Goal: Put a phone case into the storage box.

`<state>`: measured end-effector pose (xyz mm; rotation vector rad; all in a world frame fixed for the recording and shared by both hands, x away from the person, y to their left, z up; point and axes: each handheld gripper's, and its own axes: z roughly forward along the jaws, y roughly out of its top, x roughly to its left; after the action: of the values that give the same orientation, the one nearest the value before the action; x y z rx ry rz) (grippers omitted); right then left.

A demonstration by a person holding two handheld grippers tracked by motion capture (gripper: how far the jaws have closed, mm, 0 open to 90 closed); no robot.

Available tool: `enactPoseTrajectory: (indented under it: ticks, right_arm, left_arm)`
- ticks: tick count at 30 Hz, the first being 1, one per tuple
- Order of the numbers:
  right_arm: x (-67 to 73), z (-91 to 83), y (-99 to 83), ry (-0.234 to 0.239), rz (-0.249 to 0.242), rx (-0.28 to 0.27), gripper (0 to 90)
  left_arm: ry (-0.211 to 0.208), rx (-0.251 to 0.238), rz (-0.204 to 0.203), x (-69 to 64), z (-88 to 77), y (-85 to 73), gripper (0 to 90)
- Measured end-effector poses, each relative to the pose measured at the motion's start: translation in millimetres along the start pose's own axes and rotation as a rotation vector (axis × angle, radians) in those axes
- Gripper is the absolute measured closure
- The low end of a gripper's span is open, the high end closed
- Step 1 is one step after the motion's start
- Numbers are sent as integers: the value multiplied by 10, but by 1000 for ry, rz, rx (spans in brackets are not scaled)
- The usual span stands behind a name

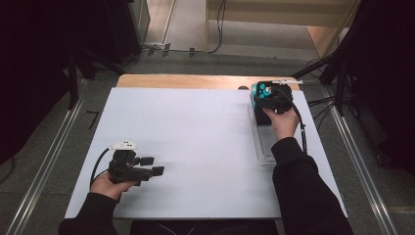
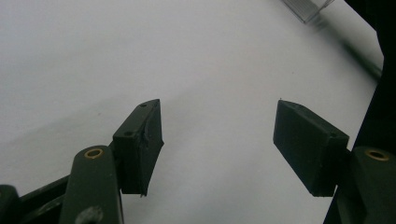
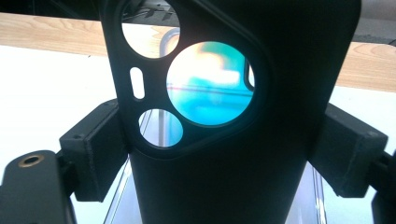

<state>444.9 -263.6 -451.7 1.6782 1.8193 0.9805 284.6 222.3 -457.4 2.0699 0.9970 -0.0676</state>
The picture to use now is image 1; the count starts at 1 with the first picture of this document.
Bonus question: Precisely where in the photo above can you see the right hand-held gripper cable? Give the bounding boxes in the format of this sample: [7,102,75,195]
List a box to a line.
[283,87,309,156]

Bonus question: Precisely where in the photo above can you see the wooden table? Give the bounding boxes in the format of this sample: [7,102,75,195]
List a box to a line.
[115,73,300,92]

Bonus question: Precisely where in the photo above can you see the dark cabinet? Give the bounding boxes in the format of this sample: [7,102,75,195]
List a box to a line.
[103,0,152,65]

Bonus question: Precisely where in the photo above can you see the light wooden shelf unit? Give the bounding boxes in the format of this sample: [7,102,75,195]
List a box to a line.
[205,0,364,61]

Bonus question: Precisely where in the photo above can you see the black phone case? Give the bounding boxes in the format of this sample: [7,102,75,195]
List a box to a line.
[253,80,277,127]

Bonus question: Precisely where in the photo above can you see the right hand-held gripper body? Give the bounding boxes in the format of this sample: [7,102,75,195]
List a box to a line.
[264,78,304,116]

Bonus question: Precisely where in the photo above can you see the black metal stand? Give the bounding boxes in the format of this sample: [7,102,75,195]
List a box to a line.
[66,45,125,111]
[292,0,360,118]

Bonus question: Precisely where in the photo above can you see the person's left hand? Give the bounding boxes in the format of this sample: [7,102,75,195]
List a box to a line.
[89,171,138,201]

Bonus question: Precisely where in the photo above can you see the black hanging cable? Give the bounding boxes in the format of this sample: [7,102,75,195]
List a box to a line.
[143,0,227,55]

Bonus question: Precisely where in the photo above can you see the left hand-held gripper cable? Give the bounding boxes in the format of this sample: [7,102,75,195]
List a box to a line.
[89,147,113,189]

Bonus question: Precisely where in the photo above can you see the person's right hand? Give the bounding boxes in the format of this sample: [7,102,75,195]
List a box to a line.
[262,106,300,142]

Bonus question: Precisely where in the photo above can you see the white table board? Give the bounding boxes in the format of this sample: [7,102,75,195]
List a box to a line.
[64,87,347,220]

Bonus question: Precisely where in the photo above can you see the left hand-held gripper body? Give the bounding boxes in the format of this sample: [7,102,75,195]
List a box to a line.
[107,139,155,187]

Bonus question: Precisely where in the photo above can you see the iridescent phone case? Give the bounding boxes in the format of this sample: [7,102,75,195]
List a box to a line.
[250,81,273,109]

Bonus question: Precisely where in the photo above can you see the metal floor rail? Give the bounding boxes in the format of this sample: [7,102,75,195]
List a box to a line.
[317,81,401,235]
[4,77,89,235]

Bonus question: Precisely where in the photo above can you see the hand-held gripper cable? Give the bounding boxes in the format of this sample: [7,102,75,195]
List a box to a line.
[283,87,309,156]
[89,147,113,189]

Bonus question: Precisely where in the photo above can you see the black floor cables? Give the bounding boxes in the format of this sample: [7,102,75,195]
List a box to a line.
[306,58,360,132]

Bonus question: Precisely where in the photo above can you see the clear plastic rack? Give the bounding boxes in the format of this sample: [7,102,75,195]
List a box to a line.
[247,92,293,166]

